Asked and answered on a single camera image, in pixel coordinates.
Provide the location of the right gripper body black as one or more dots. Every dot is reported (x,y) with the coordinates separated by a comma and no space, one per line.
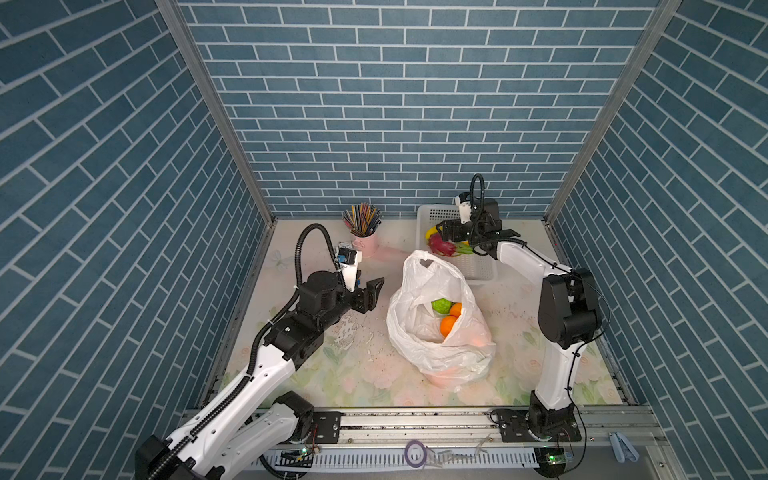
(469,232)

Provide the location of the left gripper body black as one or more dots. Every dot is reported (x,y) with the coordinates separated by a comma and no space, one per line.
(342,302)

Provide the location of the pink dragon fruit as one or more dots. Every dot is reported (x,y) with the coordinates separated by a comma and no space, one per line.
(446,248)

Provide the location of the orange fruit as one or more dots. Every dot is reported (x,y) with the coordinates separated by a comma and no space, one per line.
(456,310)
(446,325)

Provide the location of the white plastic bag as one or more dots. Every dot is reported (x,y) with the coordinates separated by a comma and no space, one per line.
(465,355)

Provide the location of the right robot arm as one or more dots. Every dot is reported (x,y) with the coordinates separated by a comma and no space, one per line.
(568,309)

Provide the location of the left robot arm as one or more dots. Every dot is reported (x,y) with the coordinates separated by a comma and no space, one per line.
(225,436)

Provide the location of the white plastic basket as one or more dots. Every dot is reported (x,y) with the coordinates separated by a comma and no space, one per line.
(476,269)

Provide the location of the pink pencil cup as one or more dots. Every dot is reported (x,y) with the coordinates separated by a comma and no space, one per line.
(366,245)

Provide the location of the colored pencils bundle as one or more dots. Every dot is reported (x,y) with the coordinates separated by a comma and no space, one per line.
(362,219)

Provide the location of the purple tape roll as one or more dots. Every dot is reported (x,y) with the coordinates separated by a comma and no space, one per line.
(416,454)

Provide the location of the blue clamp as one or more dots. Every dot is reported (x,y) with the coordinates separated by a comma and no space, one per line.
(624,451)

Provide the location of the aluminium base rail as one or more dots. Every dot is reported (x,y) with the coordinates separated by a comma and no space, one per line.
(362,440)

